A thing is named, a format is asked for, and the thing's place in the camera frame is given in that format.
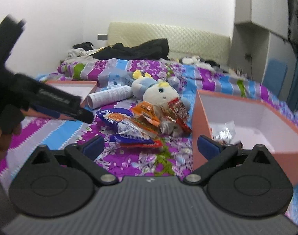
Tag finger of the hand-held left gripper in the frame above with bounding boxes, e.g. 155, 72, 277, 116
29, 103, 94, 124

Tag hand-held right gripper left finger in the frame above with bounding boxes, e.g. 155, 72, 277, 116
31, 135, 119, 186

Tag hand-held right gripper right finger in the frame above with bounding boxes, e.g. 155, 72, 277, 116
183, 135, 272, 186

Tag silver snack packet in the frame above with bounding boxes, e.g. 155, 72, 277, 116
211, 121, 237, 142

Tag blue white snack packet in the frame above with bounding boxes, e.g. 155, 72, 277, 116
96, 108, 159, 144

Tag clear plastic wrapper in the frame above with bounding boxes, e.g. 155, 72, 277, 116
160, 121, 186, 136

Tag red gold striped snack packet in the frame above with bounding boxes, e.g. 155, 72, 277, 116
161, 97, 192, 135

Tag orange snack packet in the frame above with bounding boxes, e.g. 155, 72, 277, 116
130, 101, 161, 133

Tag pink cardboard box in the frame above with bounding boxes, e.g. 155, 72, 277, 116
192, 89, 298, 188

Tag person's left hand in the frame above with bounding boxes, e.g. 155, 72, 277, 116
0, 122, 22, 172

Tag purple floral bed blanket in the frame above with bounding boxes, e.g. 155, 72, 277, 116
0, 58, 298, 226

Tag white cylindrical tube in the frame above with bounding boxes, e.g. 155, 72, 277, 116
87, 86, 132, 109

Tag pink box lid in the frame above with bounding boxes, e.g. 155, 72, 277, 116
37, 80, 98, 109

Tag clear package with blue dots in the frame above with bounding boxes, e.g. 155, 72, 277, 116
99, 72, 137, 90

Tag pile of clothes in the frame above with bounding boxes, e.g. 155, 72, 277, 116
67, 42, 95, 59

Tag crumpled clear plastic bag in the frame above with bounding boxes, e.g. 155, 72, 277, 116
167, 76, 182, 90

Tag white blue plush toy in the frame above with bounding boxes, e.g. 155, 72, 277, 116
131, 70, 191, 114

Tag dark clothes heap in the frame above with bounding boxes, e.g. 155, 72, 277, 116
179, 55, 229, 74

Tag black jacket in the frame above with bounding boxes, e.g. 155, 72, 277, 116
91, 39, 170, 60

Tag cream quilted headboard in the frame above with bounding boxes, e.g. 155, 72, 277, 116
107, 22, 231, 65

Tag grey wardrobe cabinet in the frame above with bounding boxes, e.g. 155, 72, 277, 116
228, 0, 296, 84

